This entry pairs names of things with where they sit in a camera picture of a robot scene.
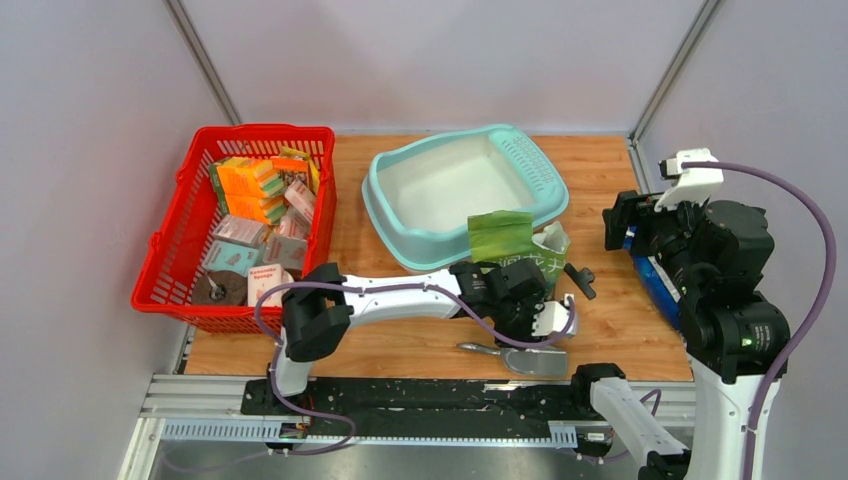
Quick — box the blue plastic bag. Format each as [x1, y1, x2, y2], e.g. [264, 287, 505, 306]
[623, 226, 682, 333]

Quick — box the light blue litter box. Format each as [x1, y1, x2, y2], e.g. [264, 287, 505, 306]
[361, 124, 570, 273]

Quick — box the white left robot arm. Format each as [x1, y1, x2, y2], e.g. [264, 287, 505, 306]
[266, 258, 577, 415]

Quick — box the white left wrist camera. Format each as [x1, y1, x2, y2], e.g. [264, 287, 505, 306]
[531, 294, 579, 338]

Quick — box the black bag clip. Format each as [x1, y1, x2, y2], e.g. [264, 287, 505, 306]
[563, 263, 597, 300]

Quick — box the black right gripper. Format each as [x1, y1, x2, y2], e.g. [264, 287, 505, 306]
[602, 183, 709, 293]

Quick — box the brown round scrubber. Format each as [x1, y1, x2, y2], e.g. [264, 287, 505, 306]
[191, 271, 247, 306]

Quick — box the red plastic basket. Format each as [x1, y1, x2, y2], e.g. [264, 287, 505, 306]
[131, 124, 337, 334]

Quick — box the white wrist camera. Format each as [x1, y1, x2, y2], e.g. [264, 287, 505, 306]
[531, 294, 579, 338]
[654, 148, 724, 212]

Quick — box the teal sponge box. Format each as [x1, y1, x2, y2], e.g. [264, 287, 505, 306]
[200, 240, 262, 277]

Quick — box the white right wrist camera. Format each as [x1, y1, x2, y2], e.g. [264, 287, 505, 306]
[654, 148, 724, 212]

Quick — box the orange sponge pack lower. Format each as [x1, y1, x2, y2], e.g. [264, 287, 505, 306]
[225, 195, 287, 225]

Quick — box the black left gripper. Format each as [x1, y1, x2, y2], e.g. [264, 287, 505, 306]
[490, 296, 551, 353]

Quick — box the white pink sponge box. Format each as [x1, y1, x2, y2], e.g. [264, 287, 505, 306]
[247, 264, 294, 307]

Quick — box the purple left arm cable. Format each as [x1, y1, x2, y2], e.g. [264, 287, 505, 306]
[253, 280, 578, 458]

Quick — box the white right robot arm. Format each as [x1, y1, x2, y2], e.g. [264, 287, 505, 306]
[570, 191, 790, 479]

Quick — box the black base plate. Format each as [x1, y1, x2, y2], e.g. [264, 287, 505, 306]
[239, 376, 637, 440]

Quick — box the orange sponge pack upper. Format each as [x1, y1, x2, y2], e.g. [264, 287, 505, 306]
[213, 156, 284, 198]

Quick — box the green cat litter bag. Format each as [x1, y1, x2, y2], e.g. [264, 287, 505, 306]
[467, 210, 571, 299]

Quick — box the orange sponge pack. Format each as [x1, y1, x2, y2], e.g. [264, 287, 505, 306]
[213, 156, 284, 198]
[225, 195, 287, 225]

